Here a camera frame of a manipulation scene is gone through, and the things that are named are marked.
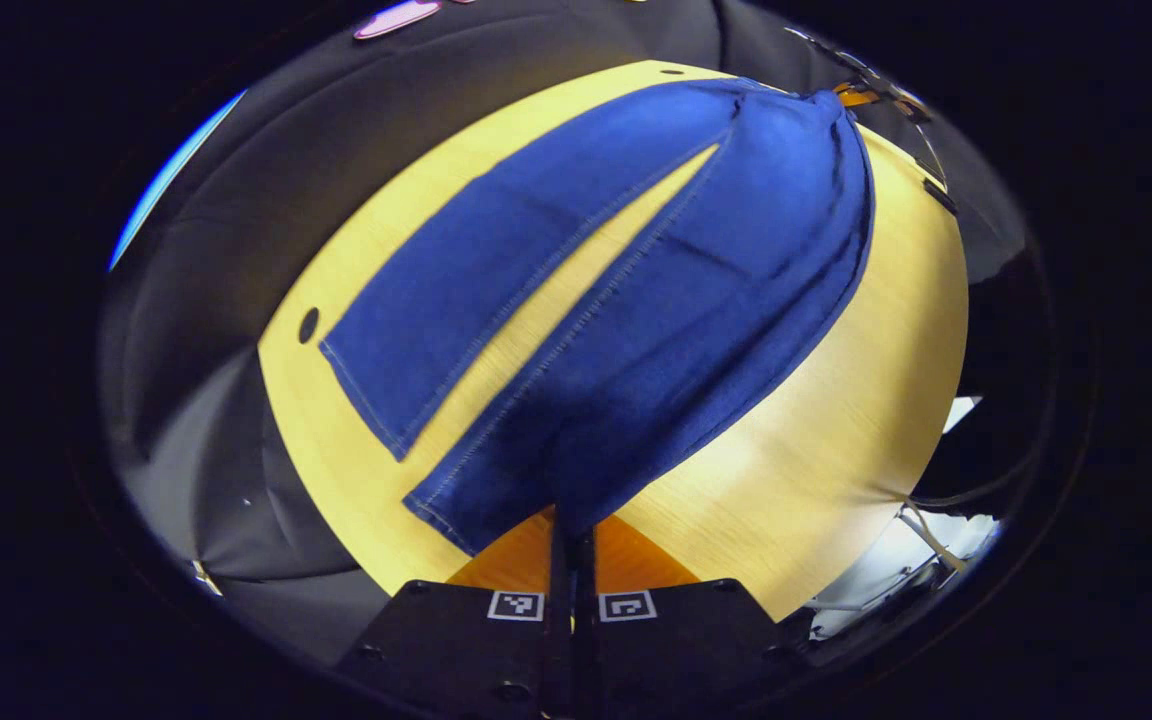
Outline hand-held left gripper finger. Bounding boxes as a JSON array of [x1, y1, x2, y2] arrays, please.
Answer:
[[336, 505, 573, 716], [574, 510, 817, 716]]

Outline blue jeans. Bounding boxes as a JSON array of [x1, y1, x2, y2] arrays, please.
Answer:
[[319, 78, 877, 557]]

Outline white cable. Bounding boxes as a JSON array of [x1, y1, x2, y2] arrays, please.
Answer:
[[896, 498, 967, 573]]

